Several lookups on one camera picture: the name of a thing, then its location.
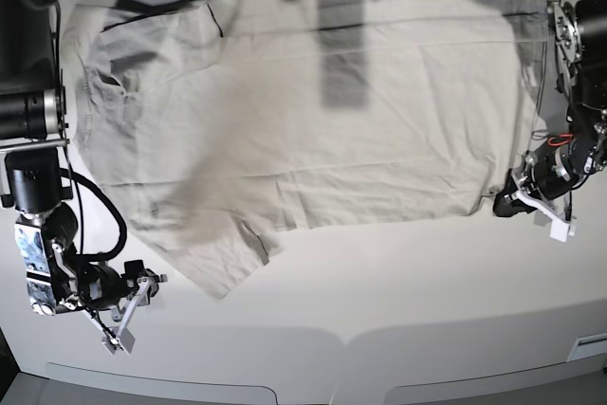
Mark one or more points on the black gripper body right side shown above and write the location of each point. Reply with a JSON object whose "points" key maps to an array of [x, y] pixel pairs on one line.
{"points": [[100, 287]]}

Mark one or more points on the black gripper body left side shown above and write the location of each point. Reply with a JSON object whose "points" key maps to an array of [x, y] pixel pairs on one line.
{"points": [[561, 165]]}

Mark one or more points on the light grey T-shirt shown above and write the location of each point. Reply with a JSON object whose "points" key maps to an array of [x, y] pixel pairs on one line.
{"points": [[217, 123]]}

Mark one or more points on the black robot arm right side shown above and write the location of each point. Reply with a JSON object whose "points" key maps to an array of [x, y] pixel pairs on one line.
{"points": [[59, 278]]}

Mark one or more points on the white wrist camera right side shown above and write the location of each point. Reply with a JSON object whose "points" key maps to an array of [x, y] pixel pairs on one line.
{"points": [[113, 323]]}

